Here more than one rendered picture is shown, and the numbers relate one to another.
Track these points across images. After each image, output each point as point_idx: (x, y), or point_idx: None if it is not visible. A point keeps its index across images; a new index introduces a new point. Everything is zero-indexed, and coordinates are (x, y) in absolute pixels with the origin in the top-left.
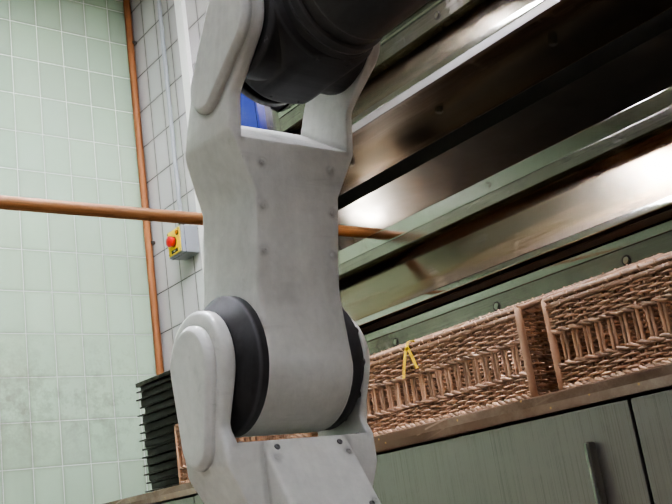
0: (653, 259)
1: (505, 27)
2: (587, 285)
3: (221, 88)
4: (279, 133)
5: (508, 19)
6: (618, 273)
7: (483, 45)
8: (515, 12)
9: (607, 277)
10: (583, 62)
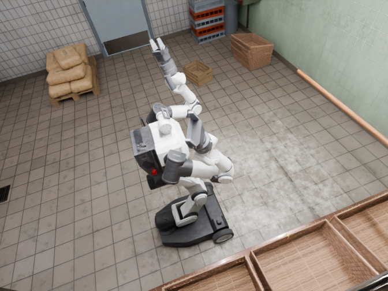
0: (213, 267)
1: (369, 280)
2: (231, 260)
3: None
4: (190, 177)
5: (369, 282)
6: (223, 263)
7: (385, 272)
8: (365, 285)
9: (226, 262)
10: None
